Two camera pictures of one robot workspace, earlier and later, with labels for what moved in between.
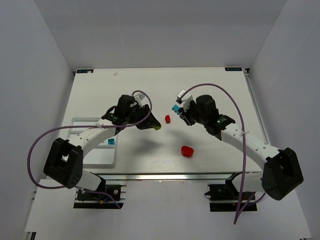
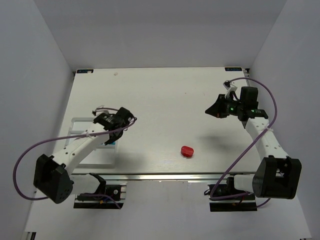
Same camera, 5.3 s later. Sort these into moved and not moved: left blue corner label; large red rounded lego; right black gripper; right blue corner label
Moved: right black gripper
Not moved: right blue corner label; left blue corner label; large red rounded lego
